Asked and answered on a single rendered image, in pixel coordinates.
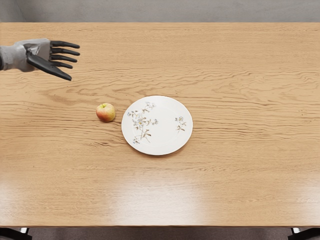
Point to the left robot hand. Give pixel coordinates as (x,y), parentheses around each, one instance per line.
(17,56)

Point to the white floral plate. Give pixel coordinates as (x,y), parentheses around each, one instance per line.
(162,127)

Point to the red yellow apple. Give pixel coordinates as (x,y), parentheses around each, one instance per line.
(105,112)

